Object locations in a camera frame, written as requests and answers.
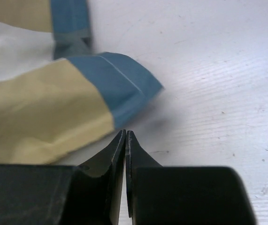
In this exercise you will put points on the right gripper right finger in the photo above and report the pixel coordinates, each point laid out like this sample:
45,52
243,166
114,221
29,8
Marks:
185,195

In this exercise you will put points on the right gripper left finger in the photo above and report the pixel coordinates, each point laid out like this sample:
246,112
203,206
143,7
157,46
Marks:
86,194

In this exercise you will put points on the blue beige checkered pillowcase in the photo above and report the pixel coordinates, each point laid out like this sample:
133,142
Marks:
56,95

